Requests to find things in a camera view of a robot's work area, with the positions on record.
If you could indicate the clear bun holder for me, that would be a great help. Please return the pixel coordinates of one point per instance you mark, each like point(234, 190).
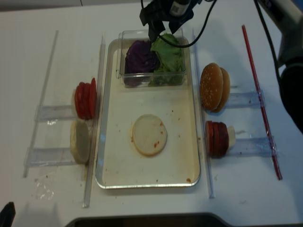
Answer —
point(254, 99)

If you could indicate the rear tomato slice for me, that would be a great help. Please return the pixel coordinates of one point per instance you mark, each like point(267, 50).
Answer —
point(92, 97)

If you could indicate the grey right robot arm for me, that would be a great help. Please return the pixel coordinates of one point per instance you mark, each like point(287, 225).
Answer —
point(287, 15)

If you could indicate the middle meat patty slice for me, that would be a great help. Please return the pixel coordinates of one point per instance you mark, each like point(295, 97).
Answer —
point(216, 140)

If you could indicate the bottom bun on tray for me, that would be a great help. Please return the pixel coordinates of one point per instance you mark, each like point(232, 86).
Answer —
point(149, 135)

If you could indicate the dark monitor edge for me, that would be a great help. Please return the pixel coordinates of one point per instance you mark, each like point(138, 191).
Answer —
point(168, 220)

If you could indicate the clear plastic box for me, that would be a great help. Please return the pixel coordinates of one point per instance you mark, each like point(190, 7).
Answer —
point(125, 40)

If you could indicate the clear patty holder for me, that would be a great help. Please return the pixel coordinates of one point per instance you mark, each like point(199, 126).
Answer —
point(253, 147)

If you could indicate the purple cabbage leaves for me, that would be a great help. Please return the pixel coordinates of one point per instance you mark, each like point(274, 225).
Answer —
point(140, 58)

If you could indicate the clear tomato holder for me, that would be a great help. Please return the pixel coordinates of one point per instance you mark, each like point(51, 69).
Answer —
point(58, 112)

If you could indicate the black left arm gripper tip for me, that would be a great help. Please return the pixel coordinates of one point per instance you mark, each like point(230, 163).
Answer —
point(7, 215)

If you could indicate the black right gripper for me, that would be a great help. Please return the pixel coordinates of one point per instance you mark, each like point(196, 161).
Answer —
point(176, 12)

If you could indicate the white cheese slice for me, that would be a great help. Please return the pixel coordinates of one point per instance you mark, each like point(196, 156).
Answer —
point(231, 137)

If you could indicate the cream metal tray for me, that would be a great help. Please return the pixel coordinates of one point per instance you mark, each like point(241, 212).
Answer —
point(119, 164)

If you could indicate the front sesame bun top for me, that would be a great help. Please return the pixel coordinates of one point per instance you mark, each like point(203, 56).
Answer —
point(211, 86)

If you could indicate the middle tomato slice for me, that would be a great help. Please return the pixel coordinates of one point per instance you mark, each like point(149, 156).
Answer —
point(86, 100)

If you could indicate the green lettuce pile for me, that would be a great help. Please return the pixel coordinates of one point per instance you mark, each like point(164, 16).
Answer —
point(171, 68)

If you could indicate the clear left inner rail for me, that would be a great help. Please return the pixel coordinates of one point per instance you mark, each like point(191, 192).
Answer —
point(90, 168)

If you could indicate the clear right inner rail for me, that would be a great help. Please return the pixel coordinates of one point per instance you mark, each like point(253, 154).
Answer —
point(208, 167)

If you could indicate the rear bun top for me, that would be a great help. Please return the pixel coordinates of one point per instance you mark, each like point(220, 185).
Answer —
point(226, 91)

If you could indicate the clear bread holder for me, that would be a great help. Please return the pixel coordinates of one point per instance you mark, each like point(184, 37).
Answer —
point(37, 157)

